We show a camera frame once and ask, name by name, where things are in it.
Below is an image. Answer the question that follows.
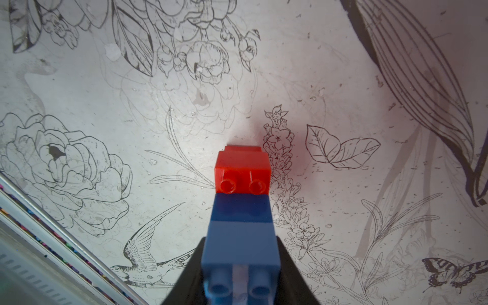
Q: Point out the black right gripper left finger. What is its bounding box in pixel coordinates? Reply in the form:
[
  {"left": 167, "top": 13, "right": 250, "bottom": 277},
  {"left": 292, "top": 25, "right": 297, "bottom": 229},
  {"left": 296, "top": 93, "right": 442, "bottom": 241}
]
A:
[{"left": 161, "top": 238, "right": 207, "bottom": 305}]

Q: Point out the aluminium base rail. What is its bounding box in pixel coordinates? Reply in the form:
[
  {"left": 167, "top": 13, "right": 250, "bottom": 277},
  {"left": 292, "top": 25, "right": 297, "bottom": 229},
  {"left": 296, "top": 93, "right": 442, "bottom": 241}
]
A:
[{"left": 1, "top": 174, "right": 147, "bottom": 304}]

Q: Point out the long red lego brick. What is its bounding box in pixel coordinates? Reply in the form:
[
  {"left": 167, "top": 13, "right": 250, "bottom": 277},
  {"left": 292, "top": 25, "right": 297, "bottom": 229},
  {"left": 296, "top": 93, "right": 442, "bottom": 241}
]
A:
[{"left": 214, "top": 146, "right": 272, "bottom": 195}]

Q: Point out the long blue lego brick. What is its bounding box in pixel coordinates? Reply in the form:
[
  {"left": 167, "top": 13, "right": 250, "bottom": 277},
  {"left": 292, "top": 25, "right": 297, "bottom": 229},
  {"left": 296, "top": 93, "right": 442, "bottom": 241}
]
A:
[{"left": 201, "top": 221, "right": 281, "bottom": 304}]

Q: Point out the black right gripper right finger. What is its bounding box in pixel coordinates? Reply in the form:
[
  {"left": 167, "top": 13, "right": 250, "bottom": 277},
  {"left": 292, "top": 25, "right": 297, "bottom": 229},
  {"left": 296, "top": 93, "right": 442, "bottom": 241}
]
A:
[{"left": 275, "top": 237, "right": 320, "bottom": 305}]

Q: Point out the small blue lego brick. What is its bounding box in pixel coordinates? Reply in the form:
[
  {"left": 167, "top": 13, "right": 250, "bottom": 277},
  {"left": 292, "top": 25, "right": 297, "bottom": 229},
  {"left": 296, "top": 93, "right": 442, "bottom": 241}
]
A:
[{"left": 210, "top": 193, "right": 273, "bottom": 223}]

